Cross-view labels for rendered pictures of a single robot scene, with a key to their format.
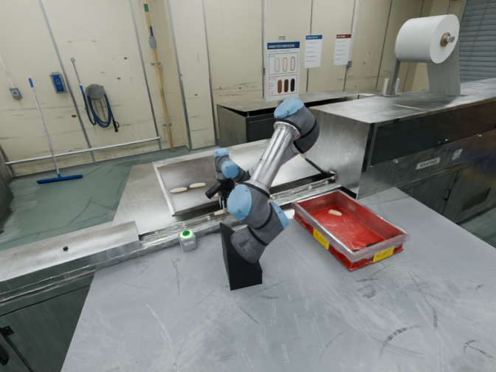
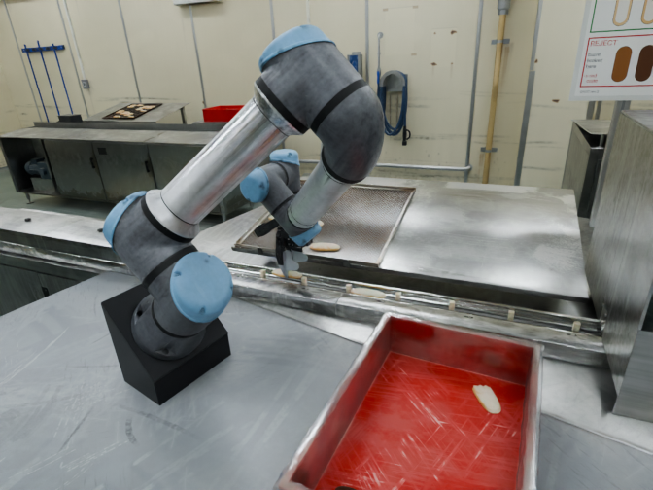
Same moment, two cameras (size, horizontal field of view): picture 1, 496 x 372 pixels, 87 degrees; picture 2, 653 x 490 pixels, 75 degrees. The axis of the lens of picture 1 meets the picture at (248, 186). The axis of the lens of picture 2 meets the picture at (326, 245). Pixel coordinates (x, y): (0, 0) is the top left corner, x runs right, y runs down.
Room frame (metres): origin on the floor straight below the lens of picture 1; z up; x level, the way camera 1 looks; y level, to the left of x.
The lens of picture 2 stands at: (0.61, -0.78, 1.46)
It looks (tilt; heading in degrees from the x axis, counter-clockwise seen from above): 24 degrees down; 50
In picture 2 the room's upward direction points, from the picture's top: 3 degrees counter-clockwise
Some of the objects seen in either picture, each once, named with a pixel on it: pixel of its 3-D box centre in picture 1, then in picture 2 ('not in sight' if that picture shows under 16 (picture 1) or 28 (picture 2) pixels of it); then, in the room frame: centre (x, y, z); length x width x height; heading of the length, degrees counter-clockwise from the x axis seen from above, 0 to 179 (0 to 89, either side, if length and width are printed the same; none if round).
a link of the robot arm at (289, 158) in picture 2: (222, 160); (285, 172); (1.25, 0.13, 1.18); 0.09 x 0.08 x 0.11; 21
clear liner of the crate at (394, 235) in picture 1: (343, 224); (429, 423); (1.07, -0.48, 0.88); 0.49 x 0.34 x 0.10; 22
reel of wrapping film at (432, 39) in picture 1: (418, 60); not in sight; (1.97, -1.22, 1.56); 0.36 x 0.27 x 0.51; 25
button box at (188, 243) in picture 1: (187, 243); not in sight; (1.02, 0.31, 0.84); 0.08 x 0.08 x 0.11; 25
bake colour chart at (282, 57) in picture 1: (283, 71); (641, 23); (2.32, -0.33, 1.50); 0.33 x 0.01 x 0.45; 114
